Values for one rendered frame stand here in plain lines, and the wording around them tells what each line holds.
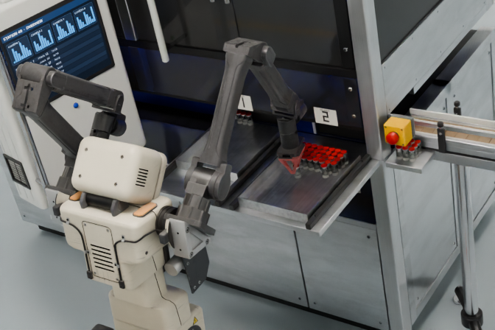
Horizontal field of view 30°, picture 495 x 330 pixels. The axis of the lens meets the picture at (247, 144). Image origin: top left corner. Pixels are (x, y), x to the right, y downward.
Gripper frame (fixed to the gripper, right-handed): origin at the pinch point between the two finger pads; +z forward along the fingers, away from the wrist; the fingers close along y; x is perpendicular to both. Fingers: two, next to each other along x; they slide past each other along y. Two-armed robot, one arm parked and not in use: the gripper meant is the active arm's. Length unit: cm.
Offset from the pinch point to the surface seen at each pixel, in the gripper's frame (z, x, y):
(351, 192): 4.2, -20.0, -5.7
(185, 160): 4.8, 42.9, 7.3
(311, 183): 4.2, -6.0, -2.4
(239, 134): 4.7, 29.0, 25.3
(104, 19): -41, 72, 25
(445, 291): 92, -36, 48
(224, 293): 93, 56, 35
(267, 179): 4.4, 9.6, -1.2
